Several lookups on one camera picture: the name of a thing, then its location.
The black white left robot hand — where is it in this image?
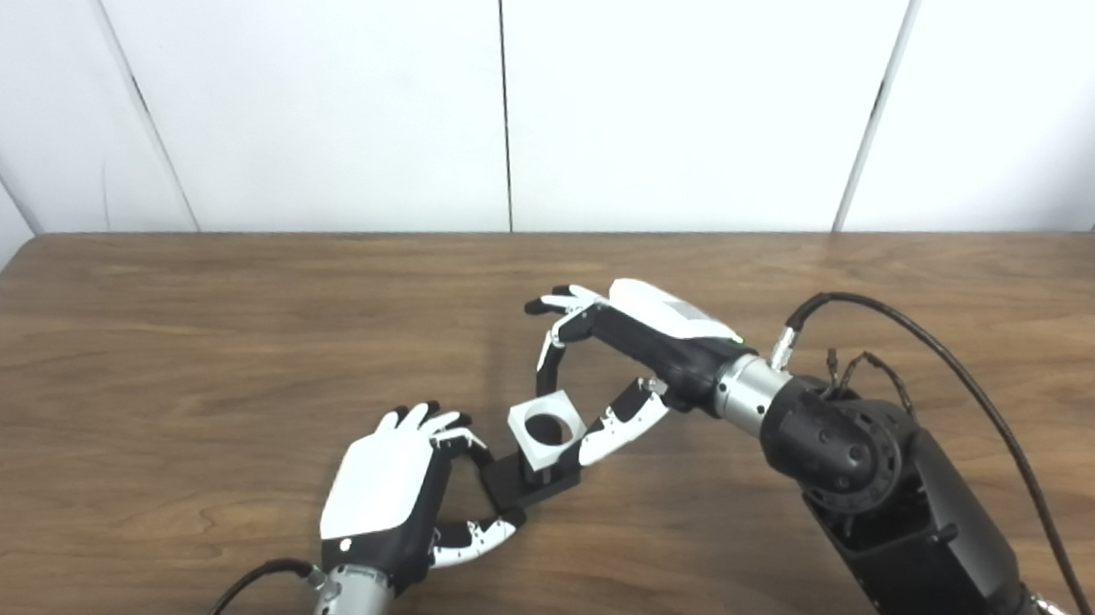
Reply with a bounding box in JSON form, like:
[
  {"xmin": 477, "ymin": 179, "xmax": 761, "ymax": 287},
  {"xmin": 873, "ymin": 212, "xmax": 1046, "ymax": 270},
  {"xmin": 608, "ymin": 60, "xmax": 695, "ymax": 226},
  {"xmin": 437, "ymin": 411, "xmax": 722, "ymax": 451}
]
[{"xmin": 313, "ymin": 392, "xmax": 536, "ymax": 607}]

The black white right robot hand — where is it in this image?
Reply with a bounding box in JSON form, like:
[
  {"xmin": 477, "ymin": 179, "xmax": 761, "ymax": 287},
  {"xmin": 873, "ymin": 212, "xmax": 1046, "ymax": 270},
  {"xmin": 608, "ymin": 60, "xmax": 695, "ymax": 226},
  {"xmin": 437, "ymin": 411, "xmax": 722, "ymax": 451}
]
[{"xmin": 510, "ymin": 269, "xmax": 751, "ymax": 482}]

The black peg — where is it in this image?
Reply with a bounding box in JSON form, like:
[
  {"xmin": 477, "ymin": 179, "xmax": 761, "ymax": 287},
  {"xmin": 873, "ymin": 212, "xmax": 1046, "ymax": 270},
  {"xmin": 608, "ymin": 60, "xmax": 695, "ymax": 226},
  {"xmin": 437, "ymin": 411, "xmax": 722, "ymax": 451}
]
[{"xmin": 476, "ymin": 439, "xmax": 587, "ymax": 515}]

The white square piece with hole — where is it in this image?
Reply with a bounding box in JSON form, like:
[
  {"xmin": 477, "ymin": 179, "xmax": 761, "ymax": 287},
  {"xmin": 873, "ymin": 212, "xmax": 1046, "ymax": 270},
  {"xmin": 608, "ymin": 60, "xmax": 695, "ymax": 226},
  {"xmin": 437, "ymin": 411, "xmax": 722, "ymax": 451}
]
[{"xmin": 503, "ymin": 391, "xmax": 592, "ymax": 476}]

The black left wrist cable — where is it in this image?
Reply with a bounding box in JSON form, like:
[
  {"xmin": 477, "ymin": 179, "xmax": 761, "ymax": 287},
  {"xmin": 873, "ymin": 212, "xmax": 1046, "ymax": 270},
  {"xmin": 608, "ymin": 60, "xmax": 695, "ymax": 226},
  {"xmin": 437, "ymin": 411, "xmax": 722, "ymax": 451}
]
[{"xmin": 198, "ymin": 550, "xmax": 328, "ymax": 615}]

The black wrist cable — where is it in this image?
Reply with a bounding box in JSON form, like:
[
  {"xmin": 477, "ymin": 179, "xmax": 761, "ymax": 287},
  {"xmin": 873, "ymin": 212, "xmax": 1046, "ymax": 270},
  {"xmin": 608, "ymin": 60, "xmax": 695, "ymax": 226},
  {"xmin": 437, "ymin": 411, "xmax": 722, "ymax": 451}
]
[
  {"xmin": 745, "ymin": 286, "xmax": 1095, "ymax": 615},
  {"xmin": 198, "ymin": 550, "xmax": 328, "ymax": 615}
]

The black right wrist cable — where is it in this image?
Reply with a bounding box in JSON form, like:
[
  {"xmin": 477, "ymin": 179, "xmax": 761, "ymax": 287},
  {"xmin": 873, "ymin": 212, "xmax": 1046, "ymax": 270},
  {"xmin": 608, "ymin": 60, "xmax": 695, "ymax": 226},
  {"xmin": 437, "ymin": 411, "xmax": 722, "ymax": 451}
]
[{"xmin": 745, "ymin": 286, "xmax": 1095, "ymax": 615}]

